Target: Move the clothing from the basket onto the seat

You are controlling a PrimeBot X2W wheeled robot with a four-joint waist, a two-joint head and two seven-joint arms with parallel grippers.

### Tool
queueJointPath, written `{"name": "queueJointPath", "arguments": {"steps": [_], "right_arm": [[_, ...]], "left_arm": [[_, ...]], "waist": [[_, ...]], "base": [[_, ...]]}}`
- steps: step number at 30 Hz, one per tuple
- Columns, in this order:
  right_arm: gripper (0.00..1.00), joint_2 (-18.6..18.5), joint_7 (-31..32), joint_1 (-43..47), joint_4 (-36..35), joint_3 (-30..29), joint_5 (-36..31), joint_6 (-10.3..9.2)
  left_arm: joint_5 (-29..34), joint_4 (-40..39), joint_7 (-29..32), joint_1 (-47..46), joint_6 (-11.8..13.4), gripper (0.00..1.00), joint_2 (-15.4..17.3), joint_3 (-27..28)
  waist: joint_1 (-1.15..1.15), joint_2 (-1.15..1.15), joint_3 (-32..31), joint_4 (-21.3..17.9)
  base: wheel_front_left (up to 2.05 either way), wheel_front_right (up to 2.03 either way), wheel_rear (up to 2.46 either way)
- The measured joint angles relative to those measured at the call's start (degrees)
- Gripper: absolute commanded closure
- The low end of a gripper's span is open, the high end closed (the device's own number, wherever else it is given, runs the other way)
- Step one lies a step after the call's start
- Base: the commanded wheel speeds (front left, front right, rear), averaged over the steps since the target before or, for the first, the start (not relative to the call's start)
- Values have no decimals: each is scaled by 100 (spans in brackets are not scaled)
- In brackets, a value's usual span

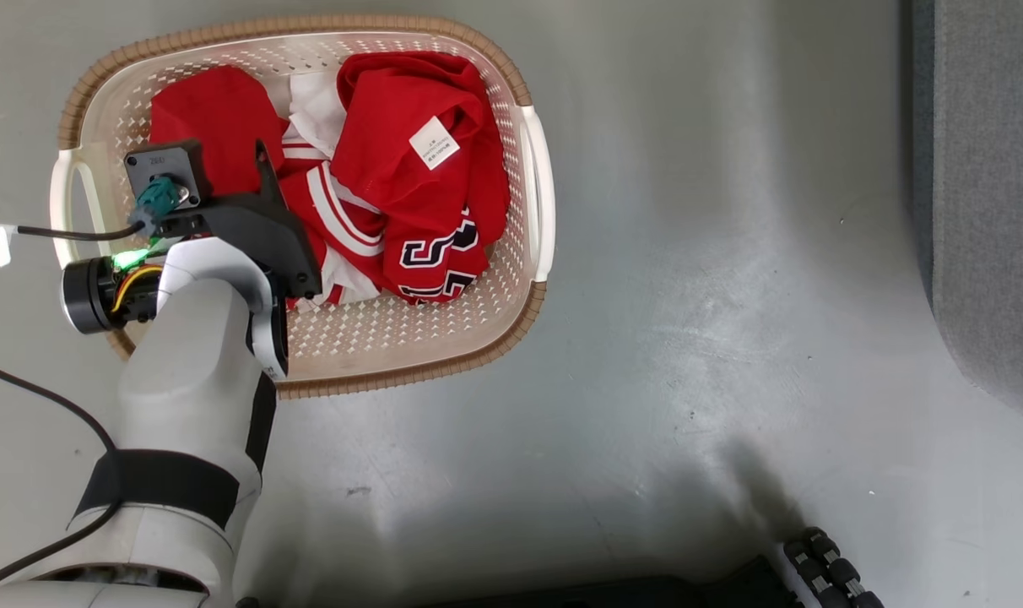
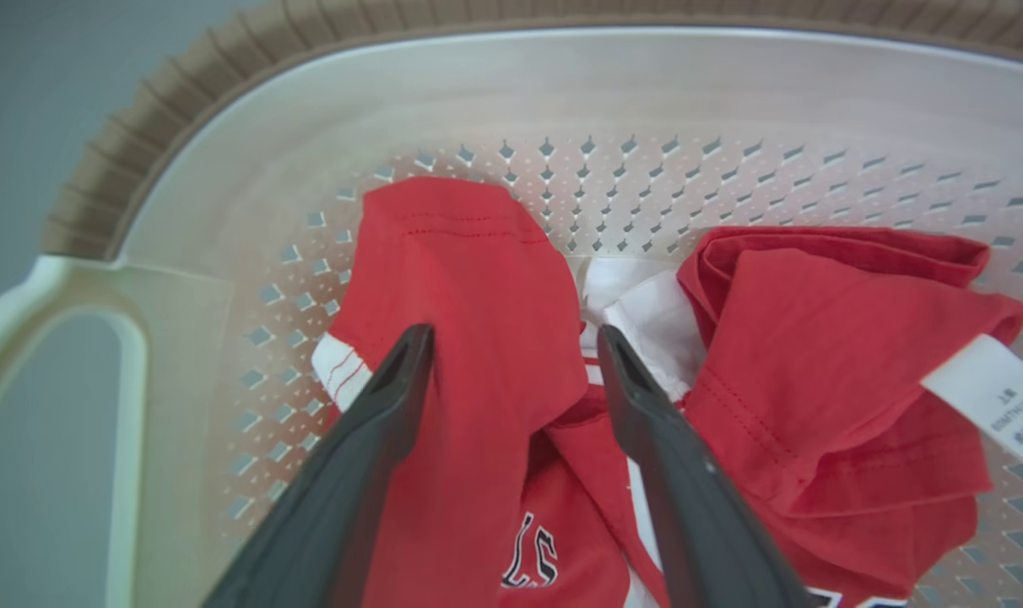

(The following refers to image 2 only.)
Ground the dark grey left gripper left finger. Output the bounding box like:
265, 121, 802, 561
203, 323, 436, 608

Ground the cream laundry basket brown rim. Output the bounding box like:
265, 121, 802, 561
0, 0, 1023, 608

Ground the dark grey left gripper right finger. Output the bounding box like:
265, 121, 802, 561
597, 324, 813, 608

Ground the red white sports jersey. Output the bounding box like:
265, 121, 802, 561
311, 176, 1023, 608

